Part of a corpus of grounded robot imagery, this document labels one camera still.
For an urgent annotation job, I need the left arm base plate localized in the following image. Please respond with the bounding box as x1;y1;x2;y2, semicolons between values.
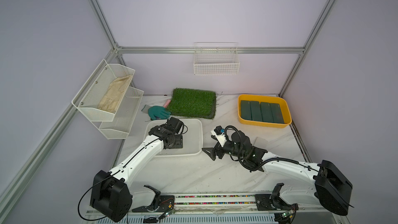
131;195;175;213

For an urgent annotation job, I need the yellow plastic storage box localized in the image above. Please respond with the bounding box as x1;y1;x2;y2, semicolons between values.
237;94;292;128

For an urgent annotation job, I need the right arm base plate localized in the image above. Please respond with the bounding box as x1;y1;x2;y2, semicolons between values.
255;194;299;211

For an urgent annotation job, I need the white wire wall basket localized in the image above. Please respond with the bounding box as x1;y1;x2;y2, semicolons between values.
193;42;240;76

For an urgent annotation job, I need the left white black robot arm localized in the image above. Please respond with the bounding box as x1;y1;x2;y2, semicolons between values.
90;117;188;222

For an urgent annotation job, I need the green artificial grass mat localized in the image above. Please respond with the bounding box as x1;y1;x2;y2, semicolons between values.
167;88;217;119

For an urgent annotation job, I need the black corrugated cable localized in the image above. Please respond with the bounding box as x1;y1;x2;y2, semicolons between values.
223;125;245;150

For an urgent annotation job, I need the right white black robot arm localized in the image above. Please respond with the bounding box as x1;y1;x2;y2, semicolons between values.
202;127;353;216

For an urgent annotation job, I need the green rubber glove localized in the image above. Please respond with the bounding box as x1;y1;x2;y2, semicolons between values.
142;105;171;120

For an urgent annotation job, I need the clear pencil case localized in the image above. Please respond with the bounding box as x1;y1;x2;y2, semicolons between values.
253;137;269;149

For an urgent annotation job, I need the upper white mesh shelf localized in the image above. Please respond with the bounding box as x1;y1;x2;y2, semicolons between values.
72;60;135;122

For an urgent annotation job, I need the beige cloth in shelf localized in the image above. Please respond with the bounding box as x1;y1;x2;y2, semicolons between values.
97;75;133;114

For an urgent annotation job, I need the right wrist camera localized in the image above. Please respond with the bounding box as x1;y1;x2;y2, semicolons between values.
211;126;227;147

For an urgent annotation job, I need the white plastic storage box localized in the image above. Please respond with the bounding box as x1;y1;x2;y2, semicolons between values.
143;119;203;157

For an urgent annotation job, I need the white mesh shelf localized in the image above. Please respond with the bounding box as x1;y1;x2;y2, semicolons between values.
94;87;144;140
72;60;135;122

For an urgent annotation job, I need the pink object behind box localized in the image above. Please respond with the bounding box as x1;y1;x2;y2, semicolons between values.
163;99;171;108

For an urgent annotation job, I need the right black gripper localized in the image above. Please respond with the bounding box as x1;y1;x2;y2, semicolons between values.
203;139;245;160

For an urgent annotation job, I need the lower white mesh shelf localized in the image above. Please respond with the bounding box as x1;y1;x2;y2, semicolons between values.
94;87;144;140

